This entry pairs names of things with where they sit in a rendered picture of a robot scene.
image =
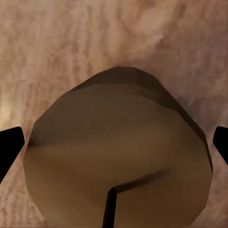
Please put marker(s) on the pillar candle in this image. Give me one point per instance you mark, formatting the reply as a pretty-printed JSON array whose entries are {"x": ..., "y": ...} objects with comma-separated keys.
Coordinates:
[{"x": 118, "y": 151}]

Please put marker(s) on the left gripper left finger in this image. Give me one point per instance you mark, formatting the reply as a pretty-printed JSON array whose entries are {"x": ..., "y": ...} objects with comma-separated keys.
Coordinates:
[{"x": 11, "y": 143}]

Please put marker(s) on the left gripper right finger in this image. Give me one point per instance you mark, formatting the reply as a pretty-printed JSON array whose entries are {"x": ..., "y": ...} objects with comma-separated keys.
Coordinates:
[{"x": 220, "y": 140}]

